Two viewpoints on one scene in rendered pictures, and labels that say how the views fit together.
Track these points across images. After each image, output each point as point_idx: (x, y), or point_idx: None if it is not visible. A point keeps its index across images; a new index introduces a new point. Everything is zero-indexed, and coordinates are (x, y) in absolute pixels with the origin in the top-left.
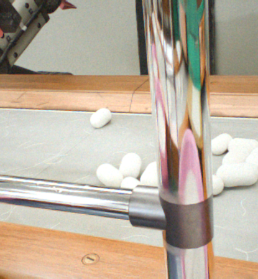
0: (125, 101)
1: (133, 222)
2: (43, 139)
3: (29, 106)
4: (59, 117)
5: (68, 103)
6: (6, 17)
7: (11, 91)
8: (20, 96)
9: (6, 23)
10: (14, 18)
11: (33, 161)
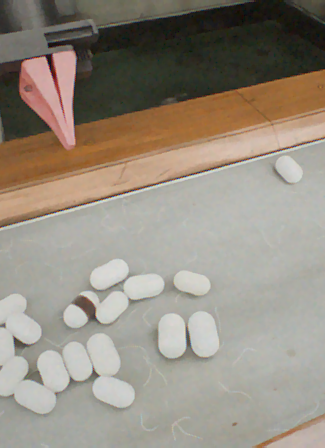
0: (270, 137)
1: None
2: (270, 221)
3: (146, 183)
4: (215, 184)
5: (199, 160)
6: (81, 59)
7: (101, 169)
8: (121, 172)
9: (83, 68)
10: (91, 57)
11: None
